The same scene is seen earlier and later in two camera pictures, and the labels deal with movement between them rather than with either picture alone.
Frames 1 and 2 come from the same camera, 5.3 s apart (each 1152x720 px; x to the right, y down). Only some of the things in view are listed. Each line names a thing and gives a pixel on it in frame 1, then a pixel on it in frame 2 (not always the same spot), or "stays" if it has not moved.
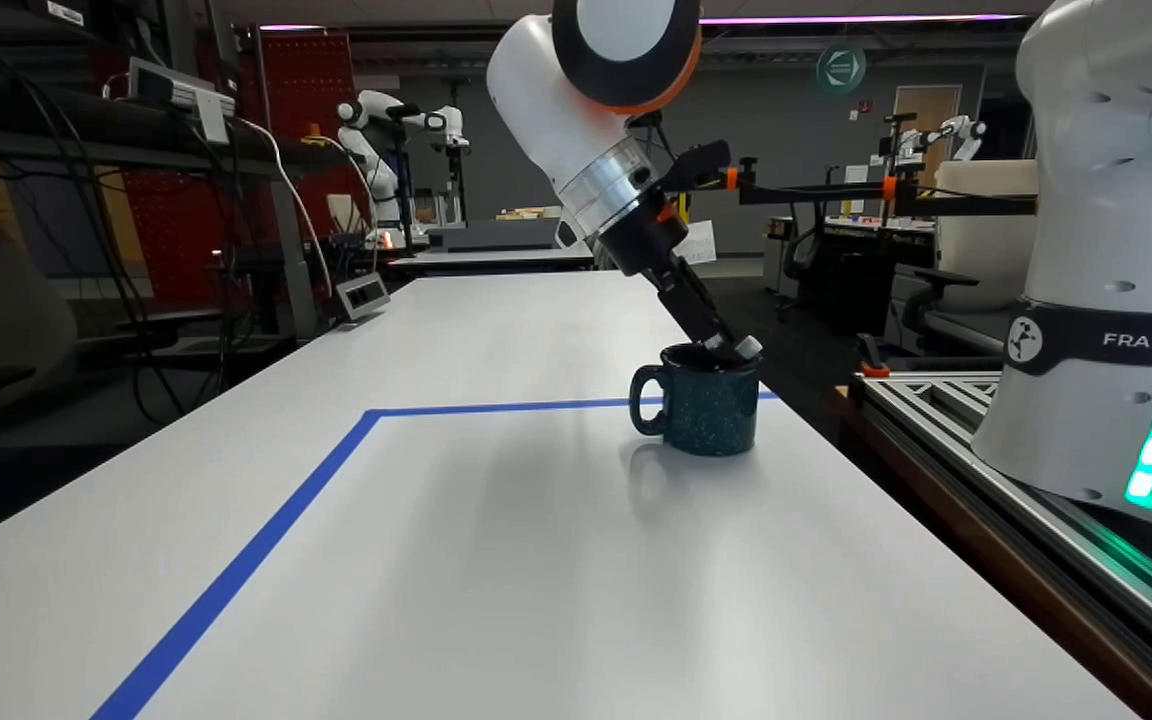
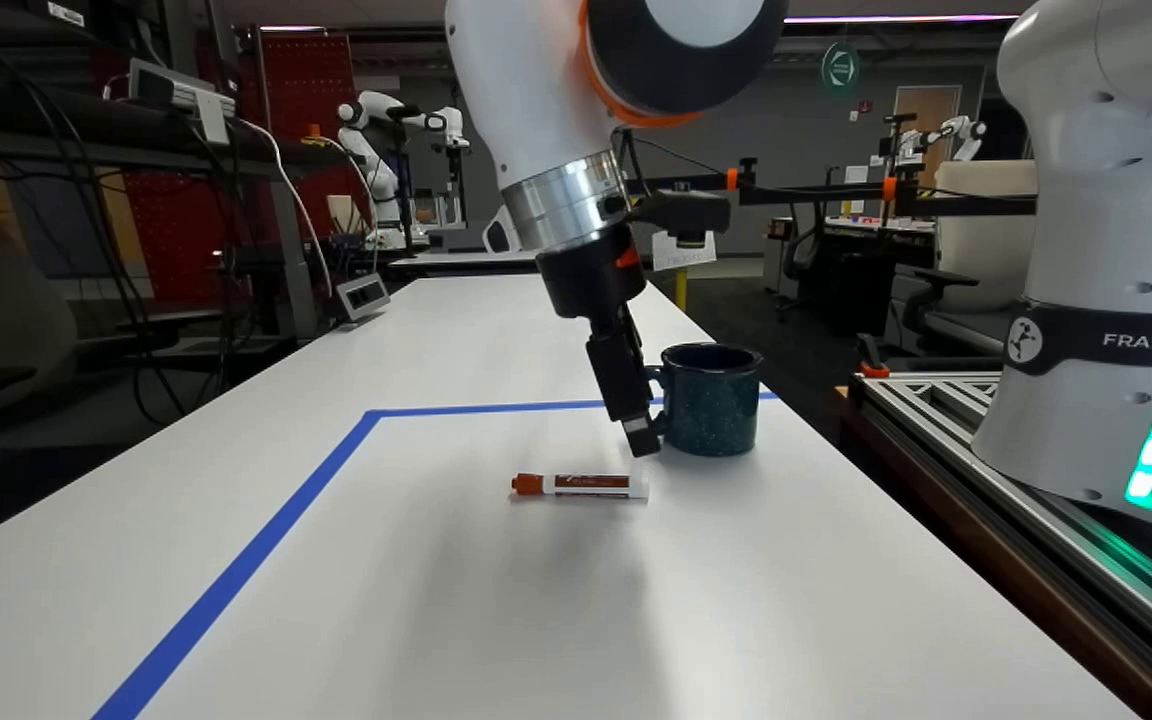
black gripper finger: [745, 350] -> [642, 436]
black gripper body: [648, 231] -> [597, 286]
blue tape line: [169, 646] stays
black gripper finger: [700, 326] -> [627, 397]
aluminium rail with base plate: [1129, 588] stays
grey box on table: [362, 293] stays
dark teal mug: [709, 402] stays
